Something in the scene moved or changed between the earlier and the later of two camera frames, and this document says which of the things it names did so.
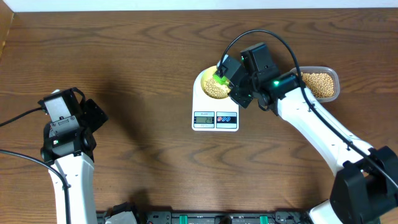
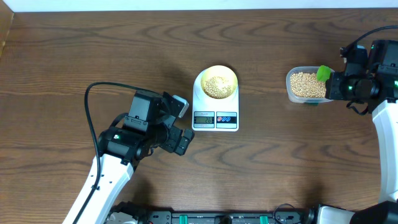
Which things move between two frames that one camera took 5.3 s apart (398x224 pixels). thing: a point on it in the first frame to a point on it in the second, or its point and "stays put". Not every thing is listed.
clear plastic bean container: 323,82 stays put
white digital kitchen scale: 210,114 stays put
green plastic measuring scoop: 223,81 to 323,73
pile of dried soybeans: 321,84 stays put
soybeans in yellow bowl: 215,90 stays put
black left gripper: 94,114 to 171,144
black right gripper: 238,98 to 333,92
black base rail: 168,217 stays put
